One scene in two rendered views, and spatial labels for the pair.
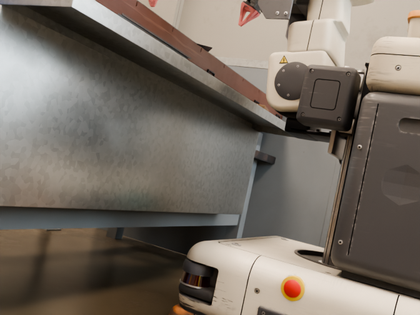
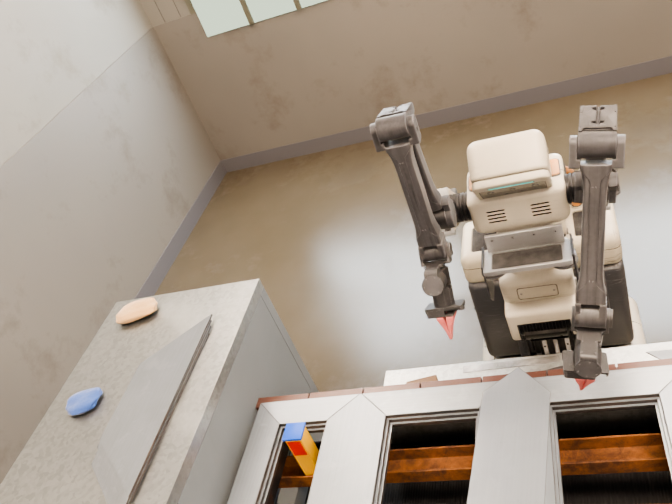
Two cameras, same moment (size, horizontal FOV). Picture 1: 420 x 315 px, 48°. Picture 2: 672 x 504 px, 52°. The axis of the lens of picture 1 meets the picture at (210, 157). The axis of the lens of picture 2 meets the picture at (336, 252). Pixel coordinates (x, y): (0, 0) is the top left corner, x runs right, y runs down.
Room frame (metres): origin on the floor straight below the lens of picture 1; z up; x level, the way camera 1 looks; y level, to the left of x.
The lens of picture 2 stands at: (1.97, 1.38, 2.29)
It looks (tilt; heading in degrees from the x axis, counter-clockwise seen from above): 33 degrees down; 268
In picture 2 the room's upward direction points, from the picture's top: 23 degrees counter-clockwise
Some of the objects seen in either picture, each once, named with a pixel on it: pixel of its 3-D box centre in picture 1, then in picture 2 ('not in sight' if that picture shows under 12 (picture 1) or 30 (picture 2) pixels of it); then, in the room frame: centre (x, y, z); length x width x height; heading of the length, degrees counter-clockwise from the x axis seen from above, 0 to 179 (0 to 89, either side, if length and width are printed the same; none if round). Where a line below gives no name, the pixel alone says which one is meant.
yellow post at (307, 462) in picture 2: not in sight; (307, 454); (2.22, -0.04, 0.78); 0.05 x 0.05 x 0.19; 63
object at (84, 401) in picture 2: not in sight; (83, 401); (2.79, -0.36, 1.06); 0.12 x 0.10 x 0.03; 170
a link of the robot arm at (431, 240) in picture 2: not in sight; (415, 193); (1.66, -0.10, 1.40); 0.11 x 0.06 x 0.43; 153
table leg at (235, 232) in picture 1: (240, 201); not in sight; (2.25, -0.18, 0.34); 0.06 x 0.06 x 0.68; 63
